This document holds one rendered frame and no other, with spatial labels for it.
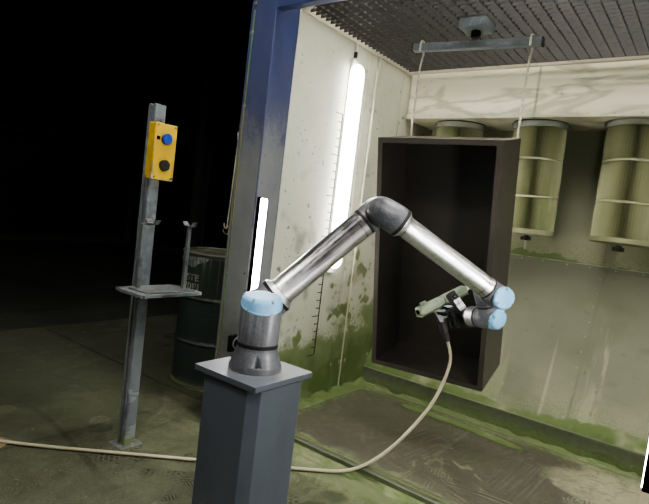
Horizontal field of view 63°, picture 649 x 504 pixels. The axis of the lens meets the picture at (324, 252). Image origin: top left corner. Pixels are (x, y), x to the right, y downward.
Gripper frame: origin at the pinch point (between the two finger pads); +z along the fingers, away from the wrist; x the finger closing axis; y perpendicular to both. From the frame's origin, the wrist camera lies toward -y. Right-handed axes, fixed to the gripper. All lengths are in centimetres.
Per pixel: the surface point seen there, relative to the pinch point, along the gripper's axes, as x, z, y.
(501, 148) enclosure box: 34, -31, -63
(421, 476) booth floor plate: -32, 8, 74
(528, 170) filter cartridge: 132, 35, -36
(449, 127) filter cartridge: 124, 83, -78
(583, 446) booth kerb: 68, -4, 113
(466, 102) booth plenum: 129, 67, -90
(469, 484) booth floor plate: -16, -5, 83
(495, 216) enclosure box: 27, -24, -35
